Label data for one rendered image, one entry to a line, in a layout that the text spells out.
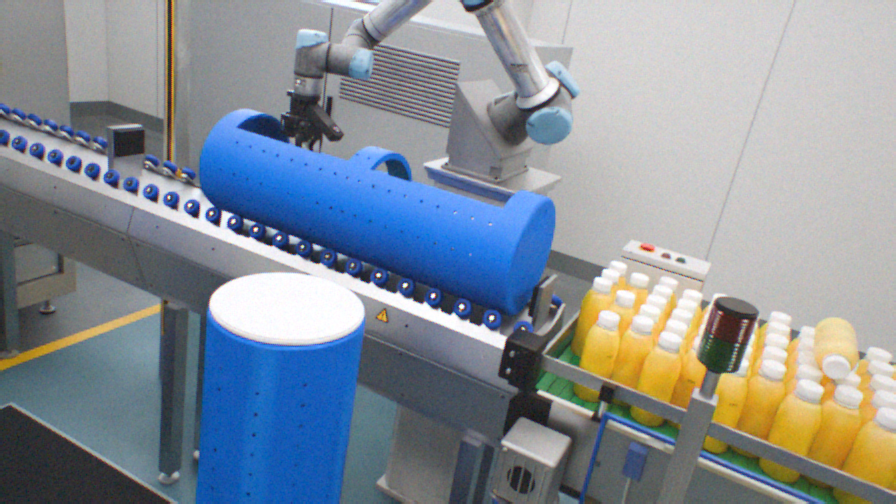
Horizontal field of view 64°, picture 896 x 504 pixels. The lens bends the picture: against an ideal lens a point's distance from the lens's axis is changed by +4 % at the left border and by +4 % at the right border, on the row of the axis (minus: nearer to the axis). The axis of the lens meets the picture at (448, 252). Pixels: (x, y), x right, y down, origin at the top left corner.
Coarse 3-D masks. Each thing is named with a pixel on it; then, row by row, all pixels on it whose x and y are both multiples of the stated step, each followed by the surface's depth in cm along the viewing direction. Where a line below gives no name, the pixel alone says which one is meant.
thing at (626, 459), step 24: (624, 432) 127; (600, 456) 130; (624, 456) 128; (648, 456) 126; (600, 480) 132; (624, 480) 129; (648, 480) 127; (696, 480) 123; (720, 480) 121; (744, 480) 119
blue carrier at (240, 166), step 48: (240, 144) 173; (288, 144) 169; (240, 192) 173; (288, 192) 166; (336, 192) 160; (384, 192) 156; (432, 192) 153; (528, 192) 154; (336, 240) 165; (384, 240) 157; (432, 240) 151; (480, 240) 146; (528, 240) 149; (480, 288) 149; (528, 288) 161
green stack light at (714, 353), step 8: (704, 328) 106; (704, 336) 105; (712, 336) 104; (704, 344) 105; (712, 344) 104; (720, 344) 103; (728, 344) 103; (736, 344) 103; (744, 344) 103; (696, 352) 108; (704, 352) 105; (712, 352) 104; (720, 352) 103; (728, 352) 103; (736, 352) 103; (744, 352) 104; (704, 360) 105; (712, 360) 104; (720, 360) 104; (728, 360) 104; (736, 360) 104; (712, 368) 105; (720, 368) 104; (728, 368) 104; (736, 368) 104
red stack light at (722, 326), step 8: (712, 304) 105; (712, 312) 104; (720, 312) 103; (712, 320) 104; (720, 320) 103; (728, 320) 102; (736, 320) 101; (744, 320) 101; (752, 320) 102; (712, 328) 104; (720, 328) 103; (728, 328) 102; (736, 328) 102; (744, 328) 102; (752, 328) 102; (720, 336) 103; (728, 336) 102; (736, 336) 102; (744, 336) 102
